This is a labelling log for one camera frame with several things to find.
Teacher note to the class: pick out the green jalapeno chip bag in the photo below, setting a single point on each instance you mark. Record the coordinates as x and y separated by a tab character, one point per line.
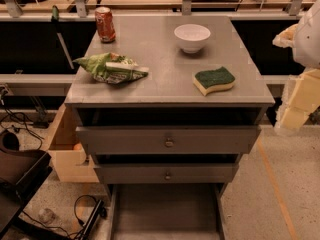
112	68

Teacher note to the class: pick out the white ceramic bowl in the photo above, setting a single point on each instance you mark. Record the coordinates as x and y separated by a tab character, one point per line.
191	38

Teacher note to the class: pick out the orange ball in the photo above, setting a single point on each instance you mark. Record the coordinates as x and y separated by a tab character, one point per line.
77	147

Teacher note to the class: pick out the clear plastic cup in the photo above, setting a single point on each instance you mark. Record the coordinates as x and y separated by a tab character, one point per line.
46	216

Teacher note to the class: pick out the grey open bottom drawer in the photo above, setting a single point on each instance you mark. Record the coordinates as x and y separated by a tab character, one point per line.
166	212

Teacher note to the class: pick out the green handled tool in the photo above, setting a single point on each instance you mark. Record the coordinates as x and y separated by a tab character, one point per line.
55	21

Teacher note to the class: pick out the grey drawer cabinet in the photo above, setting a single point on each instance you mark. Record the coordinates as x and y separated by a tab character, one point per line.
167	96

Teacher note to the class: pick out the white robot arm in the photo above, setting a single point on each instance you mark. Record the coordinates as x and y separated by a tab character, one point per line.
304	39

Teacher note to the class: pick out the orange soda can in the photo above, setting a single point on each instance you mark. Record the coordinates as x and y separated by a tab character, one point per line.
104	24

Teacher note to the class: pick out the grey middle drawer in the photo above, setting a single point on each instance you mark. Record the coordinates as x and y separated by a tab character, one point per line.
166	173

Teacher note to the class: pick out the green and yellow sponge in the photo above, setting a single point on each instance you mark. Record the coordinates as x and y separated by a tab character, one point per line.
216	80

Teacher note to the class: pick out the grey top drawer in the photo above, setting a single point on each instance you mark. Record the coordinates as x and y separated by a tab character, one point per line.
130	140

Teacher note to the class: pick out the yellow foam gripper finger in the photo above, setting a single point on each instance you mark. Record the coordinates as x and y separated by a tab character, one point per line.
300	98

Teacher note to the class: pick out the light wooden box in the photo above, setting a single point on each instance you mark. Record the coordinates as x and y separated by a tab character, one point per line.
70	165

